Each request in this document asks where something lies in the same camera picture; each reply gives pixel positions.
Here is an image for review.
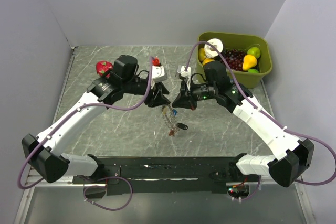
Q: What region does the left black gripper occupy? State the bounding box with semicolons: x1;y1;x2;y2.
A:
122;77;171;107

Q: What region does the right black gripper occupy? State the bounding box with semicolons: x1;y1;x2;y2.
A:
172;78;217;111

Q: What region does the black key fob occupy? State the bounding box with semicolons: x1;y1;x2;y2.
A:
177;123;188;130

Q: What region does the red dragon fruit toy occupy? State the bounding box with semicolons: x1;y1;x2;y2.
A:
96;61;113;79

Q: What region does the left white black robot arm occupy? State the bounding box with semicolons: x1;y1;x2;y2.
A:
22;55;170;183

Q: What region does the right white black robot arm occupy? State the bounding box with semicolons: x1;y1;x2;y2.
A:
172;61;314;187

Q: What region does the orange fruit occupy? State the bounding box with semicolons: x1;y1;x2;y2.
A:
202;58;215;66

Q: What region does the yellow lemon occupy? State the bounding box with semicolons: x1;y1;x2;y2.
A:
198;48;206;62

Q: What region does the dark red grapes bunch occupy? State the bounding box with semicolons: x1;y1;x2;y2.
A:
223;49;246;71

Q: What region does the small green fruit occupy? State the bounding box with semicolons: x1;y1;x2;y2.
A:
248;69;259;73

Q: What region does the olive green plastic bin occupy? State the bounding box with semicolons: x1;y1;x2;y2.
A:
196;31;272;90

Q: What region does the yellow pear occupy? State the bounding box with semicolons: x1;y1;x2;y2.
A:
242;55;258;71

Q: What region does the green lime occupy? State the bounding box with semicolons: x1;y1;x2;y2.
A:
247;47;261;59

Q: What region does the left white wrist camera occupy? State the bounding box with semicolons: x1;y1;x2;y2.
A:
151;66;168;83

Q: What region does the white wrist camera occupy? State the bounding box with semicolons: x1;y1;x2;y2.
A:
176;66;192;91
151;66;168;83

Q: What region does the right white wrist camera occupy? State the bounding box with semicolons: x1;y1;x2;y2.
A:
176;66;192;91

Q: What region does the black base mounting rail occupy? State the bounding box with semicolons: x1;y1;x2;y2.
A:
72;157;258;195

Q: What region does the aluminium frame rail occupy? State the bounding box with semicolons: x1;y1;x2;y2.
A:
13;47;79;224

